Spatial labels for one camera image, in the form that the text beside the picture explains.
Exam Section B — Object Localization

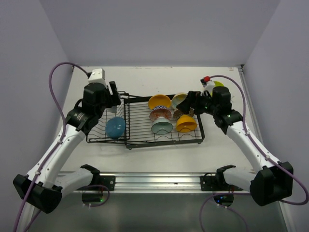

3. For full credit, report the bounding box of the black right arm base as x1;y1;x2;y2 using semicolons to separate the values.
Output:
199;165;243;207

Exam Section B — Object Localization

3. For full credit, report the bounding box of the smooth yellow bowl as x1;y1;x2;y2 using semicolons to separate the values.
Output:
176;115;197;133

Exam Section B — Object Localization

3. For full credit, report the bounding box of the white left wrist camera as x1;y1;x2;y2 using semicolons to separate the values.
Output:
88;68;107;87

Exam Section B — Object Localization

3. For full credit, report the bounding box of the blue zigzag patterned bowl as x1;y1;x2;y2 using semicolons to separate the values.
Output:
149;106;172;122

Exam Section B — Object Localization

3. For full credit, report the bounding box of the lime green bowl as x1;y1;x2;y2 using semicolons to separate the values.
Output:
214;81;224;87

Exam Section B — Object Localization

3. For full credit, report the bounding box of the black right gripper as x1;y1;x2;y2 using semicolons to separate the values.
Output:
177;90;219;116

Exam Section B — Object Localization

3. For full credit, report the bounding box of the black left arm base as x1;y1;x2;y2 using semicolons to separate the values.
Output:
81;164;116;207

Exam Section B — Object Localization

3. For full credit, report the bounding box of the aluminium mounting rail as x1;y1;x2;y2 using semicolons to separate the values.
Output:
67;172;244;194

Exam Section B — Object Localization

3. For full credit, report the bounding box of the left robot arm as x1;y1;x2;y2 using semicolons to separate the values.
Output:
13;81;121;214

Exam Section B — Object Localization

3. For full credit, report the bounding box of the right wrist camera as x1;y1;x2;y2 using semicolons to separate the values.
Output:
200;76;215;96

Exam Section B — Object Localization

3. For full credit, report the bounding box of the yellow ribbed bowl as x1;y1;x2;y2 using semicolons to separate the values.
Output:
148;94;171;110

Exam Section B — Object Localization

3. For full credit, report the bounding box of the brown diamond patterned bowl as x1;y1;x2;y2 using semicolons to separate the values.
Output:
173;108;195;120

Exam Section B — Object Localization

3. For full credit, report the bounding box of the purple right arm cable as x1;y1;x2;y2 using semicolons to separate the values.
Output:
199;74;309;232

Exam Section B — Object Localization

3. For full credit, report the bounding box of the black wire dish rack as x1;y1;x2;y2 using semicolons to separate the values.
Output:
86;91;205;150

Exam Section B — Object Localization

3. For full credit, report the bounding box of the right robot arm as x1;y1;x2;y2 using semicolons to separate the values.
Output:
177;87;294;206

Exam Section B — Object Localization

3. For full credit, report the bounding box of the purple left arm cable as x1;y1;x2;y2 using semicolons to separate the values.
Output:
12;62;111;232

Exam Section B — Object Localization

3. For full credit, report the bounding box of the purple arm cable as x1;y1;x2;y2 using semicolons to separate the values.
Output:
12;62;111;232
199;74;309;232

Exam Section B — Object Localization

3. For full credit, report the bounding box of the yellow teal patterned bowl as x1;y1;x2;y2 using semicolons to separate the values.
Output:
171;92;187;109

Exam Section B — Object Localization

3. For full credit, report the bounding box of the blue glossy bowl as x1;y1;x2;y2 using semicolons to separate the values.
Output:
105;116;126;139

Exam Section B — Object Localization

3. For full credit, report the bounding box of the pale teal textured bowl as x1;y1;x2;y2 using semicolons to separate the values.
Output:
151;117;173;135

